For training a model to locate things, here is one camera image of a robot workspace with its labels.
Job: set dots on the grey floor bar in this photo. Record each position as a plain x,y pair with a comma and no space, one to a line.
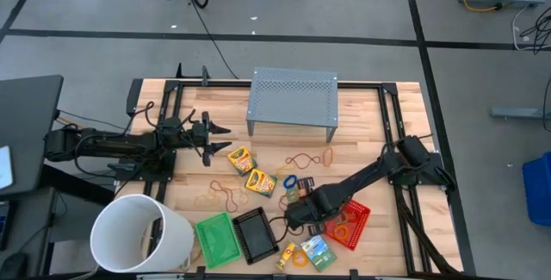
516,113

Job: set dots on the orange brown rubber band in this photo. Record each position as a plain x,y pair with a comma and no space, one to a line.
324,157

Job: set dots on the small yellow crayon box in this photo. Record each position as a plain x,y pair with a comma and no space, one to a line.
285,257

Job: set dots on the green plastic basket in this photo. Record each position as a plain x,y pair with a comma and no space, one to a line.
217,241

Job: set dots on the red plastic basket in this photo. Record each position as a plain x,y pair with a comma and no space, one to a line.
357,217

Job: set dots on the white cylindrical shade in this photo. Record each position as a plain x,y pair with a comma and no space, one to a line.
176,237

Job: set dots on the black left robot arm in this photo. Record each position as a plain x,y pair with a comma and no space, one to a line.
116,144

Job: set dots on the black table corner plate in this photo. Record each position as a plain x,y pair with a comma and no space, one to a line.
134,97

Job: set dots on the black plastic basket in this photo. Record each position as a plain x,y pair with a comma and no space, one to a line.
255,236

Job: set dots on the black aluminium table frame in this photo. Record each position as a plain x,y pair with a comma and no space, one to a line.
224,83

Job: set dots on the black clamp bracket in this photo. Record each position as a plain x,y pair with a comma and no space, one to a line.
200,272
205,77
180,72
354,274

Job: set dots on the black computer mouse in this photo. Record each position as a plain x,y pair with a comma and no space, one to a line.
13,267

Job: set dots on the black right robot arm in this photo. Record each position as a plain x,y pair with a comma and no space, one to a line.
366,176

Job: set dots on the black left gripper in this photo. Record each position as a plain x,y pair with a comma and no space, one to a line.
200,134

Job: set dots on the blue plastic bin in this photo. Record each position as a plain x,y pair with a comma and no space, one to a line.
540,189

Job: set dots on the white sheet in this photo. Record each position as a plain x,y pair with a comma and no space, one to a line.
4,168

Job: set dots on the grey metal bar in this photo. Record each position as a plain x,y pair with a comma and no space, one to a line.
159,276

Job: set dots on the blue green card pack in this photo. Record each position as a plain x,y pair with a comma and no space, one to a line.
317,252

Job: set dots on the grey perforated metal shelf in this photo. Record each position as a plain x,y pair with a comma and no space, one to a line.
292,99

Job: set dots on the yellow Crayola crayon box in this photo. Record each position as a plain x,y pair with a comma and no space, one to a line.
241,160
261,183

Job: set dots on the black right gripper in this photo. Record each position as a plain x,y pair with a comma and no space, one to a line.
316,211

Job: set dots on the black desk top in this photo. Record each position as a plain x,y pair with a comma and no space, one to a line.
26,120

